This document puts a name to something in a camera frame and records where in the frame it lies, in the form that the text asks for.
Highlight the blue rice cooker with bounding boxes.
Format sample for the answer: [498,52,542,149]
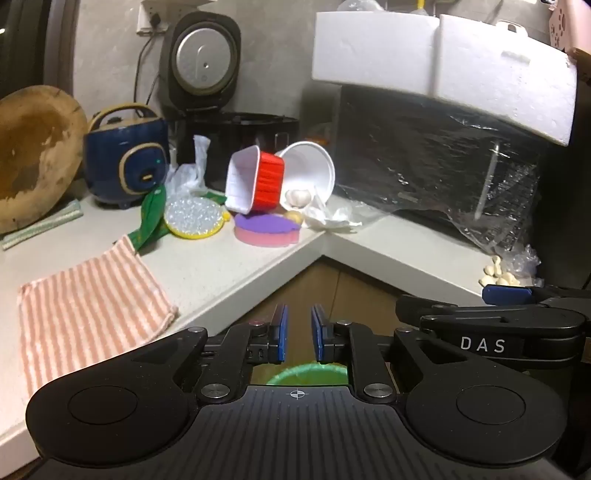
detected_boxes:
[83,104,171,209]

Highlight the clear plastic sheet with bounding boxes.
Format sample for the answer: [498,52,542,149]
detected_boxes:
[335,111,543,278]

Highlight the black power cable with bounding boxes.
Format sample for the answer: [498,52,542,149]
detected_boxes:
[133,21,160,108]

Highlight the pink striped towel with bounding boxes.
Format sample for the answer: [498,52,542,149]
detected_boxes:
[17,235,179,400]

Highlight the pile of garlic cloves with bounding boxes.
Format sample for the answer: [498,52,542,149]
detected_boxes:
[479,255,520,288]

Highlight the green striped cloth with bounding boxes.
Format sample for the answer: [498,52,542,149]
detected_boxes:
[0,199,83,251]

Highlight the clear bag on styrofoam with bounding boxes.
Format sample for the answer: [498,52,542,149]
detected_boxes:
[337,0,386,14]

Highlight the green trash bin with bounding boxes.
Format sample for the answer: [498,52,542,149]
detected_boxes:
[265,363,349,386]

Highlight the white plastic cup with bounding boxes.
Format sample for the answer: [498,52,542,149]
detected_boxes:
[276,141,336,208]

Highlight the white wall socket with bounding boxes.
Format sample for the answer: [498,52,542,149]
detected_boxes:
[136,0,169,35]

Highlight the glitter scouring pad yellow rim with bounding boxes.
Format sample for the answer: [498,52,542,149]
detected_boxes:
[164,196,232,241]

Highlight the round wooden cutting board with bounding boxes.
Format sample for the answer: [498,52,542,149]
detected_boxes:
[0,85,88,236]

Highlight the pink plastic basket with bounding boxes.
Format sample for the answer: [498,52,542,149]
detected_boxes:
[547,0,591,54]

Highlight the pink purple sponge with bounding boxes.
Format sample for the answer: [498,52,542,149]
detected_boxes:
[234,213,301,250]

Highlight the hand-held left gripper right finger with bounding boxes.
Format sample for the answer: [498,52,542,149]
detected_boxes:
[310,303,462,407]

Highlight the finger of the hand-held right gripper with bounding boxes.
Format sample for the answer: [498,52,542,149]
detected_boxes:
[482,285,591,307]
[396,295,587,344]

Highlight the clear plastic bag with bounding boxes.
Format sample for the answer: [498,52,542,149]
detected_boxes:
[164,135,211,199]

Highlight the red white paper cup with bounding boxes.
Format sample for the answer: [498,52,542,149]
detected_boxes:
[225,145,284,215]

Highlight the white wrapper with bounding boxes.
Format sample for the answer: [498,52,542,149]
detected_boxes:
[302,194,363,232]

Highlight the black cooking pot appliance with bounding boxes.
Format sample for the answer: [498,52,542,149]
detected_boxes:
[175,111,300,192]

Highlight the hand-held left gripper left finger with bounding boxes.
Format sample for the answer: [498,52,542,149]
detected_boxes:
[131,304,289,407]

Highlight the black silver rice cooker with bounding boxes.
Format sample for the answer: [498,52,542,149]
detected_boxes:
[159,11,242,116]

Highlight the garlic bulb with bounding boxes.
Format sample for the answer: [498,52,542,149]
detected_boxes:
[284,188,315,208]

